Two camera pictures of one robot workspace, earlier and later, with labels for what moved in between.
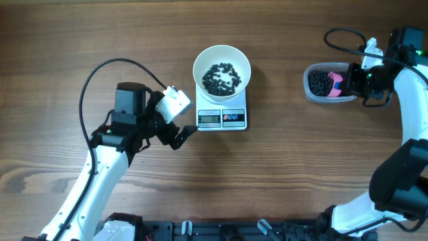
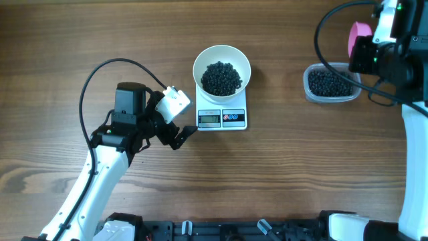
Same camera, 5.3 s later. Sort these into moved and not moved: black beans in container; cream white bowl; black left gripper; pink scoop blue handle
Moved: pink scoop blue handle
Not moved: cream white bowl; black beans in container; black left gripper
